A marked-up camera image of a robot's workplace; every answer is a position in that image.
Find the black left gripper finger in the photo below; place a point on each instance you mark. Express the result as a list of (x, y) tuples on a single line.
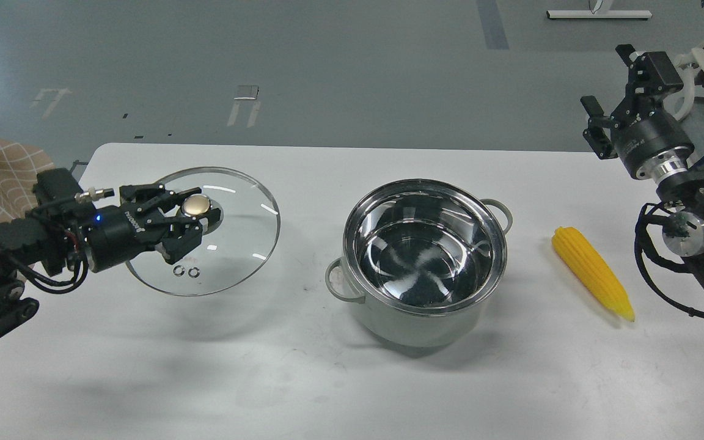
[(185, 232), (147, 197)]

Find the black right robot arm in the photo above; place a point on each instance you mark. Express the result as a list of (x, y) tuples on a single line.
[(670, 233)]

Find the yellow corn cob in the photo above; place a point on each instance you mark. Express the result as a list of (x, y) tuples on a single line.
[(589, 267)]

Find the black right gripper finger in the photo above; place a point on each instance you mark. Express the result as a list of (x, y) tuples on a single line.
[(595, 132), (650, 74)]

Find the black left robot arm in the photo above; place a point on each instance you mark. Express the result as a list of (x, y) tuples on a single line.
[(73, 232)]

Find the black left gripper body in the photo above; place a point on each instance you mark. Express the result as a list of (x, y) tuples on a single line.
[(118, 234)]

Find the grey steel cooking pot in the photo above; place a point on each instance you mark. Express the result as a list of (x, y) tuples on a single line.
[(419, 259)]

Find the glass pot lid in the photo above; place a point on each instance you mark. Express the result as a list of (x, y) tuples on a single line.
[(231, 250)]

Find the white stand base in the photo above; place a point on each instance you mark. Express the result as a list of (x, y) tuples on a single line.
[(599, 10)]

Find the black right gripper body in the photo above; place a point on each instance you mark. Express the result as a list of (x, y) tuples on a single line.
[(643, 130)]

